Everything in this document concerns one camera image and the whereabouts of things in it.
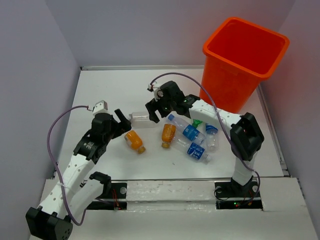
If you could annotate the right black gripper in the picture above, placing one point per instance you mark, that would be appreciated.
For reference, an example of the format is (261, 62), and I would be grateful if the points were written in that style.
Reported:
(152, 108)

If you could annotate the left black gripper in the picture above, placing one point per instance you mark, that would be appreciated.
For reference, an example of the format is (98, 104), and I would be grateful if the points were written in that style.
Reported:
(123, 126)

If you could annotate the clear plastic bottle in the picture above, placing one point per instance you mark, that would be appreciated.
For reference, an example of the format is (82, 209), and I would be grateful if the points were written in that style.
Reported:
(141, 120)

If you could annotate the orange juice bottle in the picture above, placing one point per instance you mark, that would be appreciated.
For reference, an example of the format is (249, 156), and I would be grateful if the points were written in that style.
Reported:
(168, 134)
(134, 142)

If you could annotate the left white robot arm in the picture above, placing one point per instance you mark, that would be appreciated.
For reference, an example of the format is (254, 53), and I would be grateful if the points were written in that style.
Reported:
(66, 204)

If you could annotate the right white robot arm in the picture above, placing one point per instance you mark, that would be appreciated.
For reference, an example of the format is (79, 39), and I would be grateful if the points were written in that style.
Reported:
(242, 131)

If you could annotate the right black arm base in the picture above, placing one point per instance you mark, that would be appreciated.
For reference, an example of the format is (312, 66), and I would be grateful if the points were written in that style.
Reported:
(228, 199)

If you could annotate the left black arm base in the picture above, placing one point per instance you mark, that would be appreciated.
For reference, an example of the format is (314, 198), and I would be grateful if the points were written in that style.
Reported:
(113, 200)

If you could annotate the orange plastic bin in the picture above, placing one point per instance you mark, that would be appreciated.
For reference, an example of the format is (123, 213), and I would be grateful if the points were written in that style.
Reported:
(239, 55)

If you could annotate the upper blue label water bottle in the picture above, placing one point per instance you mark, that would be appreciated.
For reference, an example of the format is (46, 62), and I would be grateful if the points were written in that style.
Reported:
(187, 130)

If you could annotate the blue label water bottle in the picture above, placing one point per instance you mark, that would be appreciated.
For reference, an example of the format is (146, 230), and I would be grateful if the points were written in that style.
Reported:
(211, 137)
(187, 130)
(196, 152)

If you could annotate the green plastic bottle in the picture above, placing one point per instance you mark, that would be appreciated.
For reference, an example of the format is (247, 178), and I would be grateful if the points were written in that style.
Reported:
(196, 123)

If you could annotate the lower blue label water bottle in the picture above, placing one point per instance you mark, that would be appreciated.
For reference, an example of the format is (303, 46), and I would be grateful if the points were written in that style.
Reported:
(196, 152)

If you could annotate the right blue label water bottle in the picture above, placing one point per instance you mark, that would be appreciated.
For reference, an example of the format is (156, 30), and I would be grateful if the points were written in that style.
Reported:
(211, 137)

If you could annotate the white foam block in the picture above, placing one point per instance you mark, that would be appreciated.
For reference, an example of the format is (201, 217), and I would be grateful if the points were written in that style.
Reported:
(170, 190)

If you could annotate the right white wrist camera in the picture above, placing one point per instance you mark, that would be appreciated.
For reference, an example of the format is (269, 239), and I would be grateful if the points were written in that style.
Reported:
(155, 88)

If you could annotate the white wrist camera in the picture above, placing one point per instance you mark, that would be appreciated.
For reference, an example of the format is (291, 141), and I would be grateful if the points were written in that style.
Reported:
(100, 107)
(155, 88)

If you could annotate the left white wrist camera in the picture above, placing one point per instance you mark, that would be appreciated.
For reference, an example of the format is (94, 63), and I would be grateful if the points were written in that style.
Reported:
(100, 107)

